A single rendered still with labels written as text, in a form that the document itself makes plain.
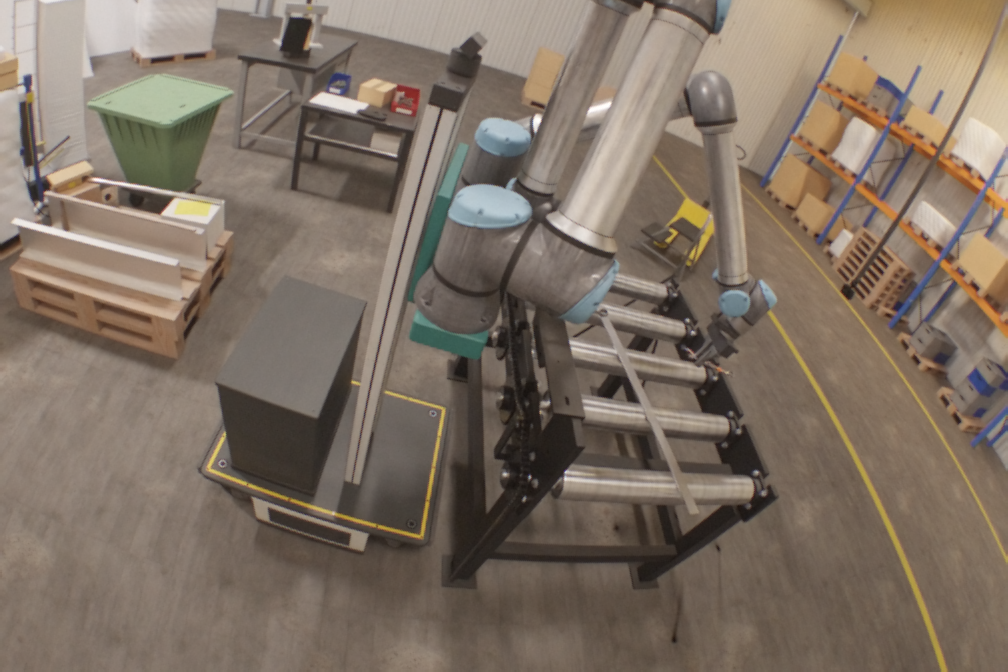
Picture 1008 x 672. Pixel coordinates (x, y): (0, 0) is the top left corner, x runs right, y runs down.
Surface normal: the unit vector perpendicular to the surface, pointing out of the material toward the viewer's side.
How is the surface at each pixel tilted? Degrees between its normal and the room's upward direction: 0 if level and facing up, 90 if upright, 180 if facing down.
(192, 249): 90
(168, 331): 90
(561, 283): 75
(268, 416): 90
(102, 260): 90
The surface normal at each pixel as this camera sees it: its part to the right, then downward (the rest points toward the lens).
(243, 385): 0.33, -0.76
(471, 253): -0.32, 0.48
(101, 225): 0.05, 0.61
